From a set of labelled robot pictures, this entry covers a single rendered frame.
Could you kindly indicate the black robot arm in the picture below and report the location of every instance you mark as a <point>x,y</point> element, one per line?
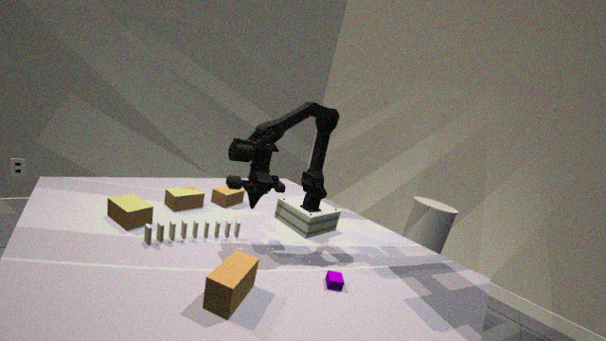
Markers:
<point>255,149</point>

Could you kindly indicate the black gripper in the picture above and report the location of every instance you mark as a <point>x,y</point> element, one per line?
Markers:
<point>235,182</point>

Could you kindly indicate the purple block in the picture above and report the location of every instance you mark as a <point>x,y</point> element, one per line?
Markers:
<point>334,281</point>

